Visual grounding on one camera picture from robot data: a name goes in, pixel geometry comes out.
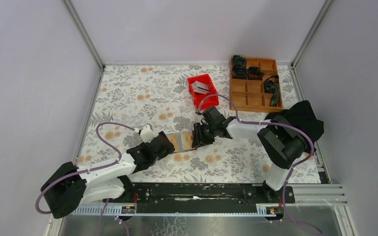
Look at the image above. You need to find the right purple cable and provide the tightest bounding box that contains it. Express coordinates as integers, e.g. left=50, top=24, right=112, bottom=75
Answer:
left=195, top=94, right=323, bottom=235

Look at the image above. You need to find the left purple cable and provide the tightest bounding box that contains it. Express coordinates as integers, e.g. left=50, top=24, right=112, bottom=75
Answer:
left=35, top=122, right=141, bottom=236

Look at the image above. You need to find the black cloth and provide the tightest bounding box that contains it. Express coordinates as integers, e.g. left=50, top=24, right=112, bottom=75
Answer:
left=265, top=100, right=324, bottom=143

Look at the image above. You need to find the perforated metal strip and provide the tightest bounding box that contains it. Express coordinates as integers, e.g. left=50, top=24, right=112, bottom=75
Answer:
left=72, top=200, right=282, bottom=218

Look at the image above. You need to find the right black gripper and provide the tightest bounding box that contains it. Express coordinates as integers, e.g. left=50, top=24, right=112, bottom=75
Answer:
left=191, top=122, right=217, bottom=148

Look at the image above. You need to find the orange compartment tray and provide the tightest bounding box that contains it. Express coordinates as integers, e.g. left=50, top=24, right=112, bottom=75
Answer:
left=229, top=57, right=284, bottom=113

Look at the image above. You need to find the camouflage strap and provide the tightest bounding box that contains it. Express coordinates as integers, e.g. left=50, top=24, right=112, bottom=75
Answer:
left=263, top=75, right=281, bottom=107

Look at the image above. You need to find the rolled camouflage belt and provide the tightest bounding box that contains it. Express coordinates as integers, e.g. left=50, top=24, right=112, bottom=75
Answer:
left=231, top=55, right=248, bottom=79

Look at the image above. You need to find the purple cable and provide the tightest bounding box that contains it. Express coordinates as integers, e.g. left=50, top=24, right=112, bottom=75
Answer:
left=35, top=122, right=141, bottom=236
left=195, top=94, right=323, bottom=235

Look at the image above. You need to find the floral table mat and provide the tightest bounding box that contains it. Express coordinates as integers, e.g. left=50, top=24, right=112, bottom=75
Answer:
left=73, top=64, right=322, bottom=184

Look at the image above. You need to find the red plastic bin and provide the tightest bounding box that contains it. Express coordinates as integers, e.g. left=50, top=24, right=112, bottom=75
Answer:
left=187, top=74, right=219, bottom=110

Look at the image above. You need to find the rolled black belt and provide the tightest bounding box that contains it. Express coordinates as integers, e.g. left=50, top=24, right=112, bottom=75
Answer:
left=247, top=66, right=265, bottom=81

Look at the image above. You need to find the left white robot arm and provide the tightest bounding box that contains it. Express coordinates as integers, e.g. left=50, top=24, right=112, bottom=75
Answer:
left=35, top=132, right=175, bottom=219

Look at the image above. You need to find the brown leather card holder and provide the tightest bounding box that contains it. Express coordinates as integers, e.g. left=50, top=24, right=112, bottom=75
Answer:
left=166, top=132, right=197, bottom=153

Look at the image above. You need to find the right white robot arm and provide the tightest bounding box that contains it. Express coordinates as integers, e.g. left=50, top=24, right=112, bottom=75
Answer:
left=192, top=107, right=314, bottom=203

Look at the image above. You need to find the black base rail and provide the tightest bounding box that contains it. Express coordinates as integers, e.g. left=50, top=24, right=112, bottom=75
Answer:
left=109, top=183, right=295, bottom=208

